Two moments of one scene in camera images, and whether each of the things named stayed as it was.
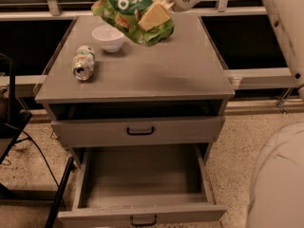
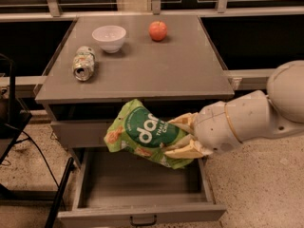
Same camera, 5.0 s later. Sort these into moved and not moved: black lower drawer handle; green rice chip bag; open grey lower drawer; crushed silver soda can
Moved: green rice chip bag
Not moved: black lower drawer handle; open grey lower drawer; crushed silver soda can
